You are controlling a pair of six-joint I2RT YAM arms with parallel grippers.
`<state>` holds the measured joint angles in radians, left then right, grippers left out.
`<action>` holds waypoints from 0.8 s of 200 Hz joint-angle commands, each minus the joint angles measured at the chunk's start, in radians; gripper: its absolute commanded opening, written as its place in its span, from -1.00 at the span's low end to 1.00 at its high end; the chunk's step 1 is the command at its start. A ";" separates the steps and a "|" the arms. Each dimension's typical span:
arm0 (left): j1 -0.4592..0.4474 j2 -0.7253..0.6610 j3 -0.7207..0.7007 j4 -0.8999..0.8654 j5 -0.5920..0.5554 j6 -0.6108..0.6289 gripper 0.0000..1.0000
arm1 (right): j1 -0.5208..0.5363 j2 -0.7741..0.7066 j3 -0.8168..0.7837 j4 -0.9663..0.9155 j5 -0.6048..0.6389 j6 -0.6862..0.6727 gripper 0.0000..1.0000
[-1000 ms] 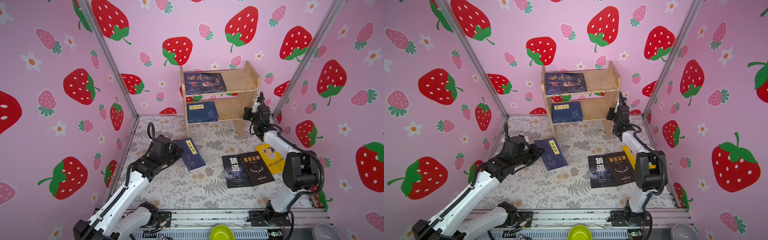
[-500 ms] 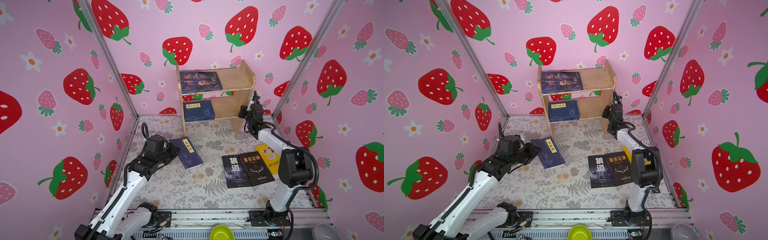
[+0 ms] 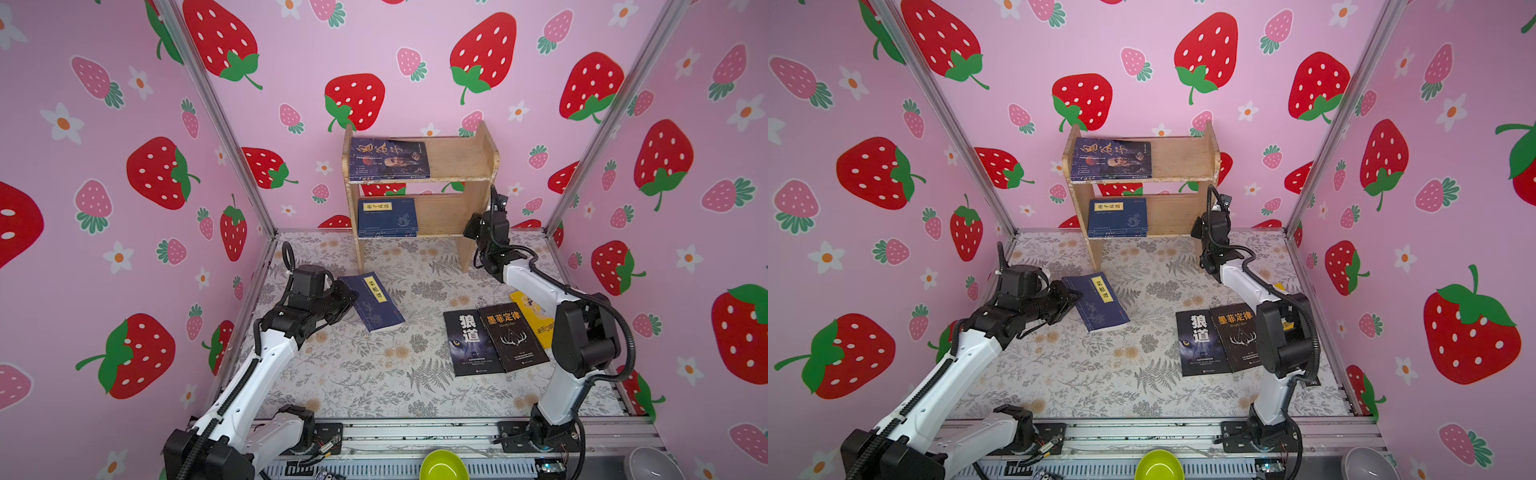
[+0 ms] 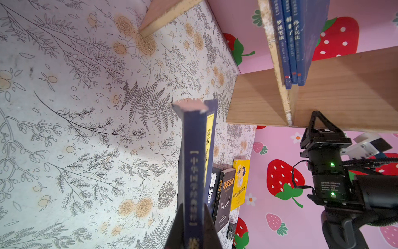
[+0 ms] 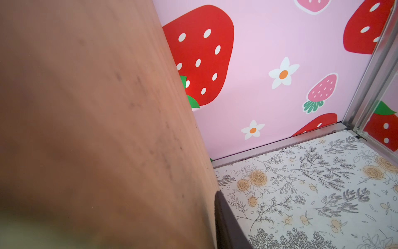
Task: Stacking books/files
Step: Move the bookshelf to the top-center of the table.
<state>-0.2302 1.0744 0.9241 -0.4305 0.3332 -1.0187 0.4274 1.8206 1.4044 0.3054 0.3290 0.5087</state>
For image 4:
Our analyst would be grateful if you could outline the black wolf cover book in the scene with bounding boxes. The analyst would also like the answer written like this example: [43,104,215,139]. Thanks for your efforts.
[207,164,222,215]

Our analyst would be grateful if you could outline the purple-navy book yellow label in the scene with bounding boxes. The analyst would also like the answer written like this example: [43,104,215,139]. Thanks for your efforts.
[172,99,217,249]

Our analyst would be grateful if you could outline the wooden two-tier shelf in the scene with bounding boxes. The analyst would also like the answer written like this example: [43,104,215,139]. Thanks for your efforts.
[138,0,398,133]

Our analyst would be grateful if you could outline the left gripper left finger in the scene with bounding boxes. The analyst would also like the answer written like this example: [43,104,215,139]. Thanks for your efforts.
[164,204,184,249]

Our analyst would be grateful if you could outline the navy book yellow label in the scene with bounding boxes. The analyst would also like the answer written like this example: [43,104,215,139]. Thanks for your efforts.
[282,0,298,85]

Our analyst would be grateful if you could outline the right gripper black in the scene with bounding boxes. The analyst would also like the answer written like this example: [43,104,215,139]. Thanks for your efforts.
[300,111,364,209]

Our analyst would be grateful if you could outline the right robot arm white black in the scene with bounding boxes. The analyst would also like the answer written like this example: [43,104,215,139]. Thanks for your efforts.
[300,111,398,249]

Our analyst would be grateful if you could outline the black antler cover book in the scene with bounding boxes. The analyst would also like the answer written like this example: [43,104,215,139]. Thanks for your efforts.
[212,168,236,232]

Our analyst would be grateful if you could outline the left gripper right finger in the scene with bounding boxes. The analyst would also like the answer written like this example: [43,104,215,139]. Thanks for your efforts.
[203,204,222,249]

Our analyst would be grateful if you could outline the small black card box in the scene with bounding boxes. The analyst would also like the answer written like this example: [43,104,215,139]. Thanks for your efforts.
[227,222,237,241]

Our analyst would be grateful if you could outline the blue book yellow label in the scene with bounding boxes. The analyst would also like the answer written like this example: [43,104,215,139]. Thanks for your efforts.
[291,0,330,86]

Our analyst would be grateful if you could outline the yellow cartoon cover book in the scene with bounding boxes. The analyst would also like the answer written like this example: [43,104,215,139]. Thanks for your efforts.
[230,159,250,211]

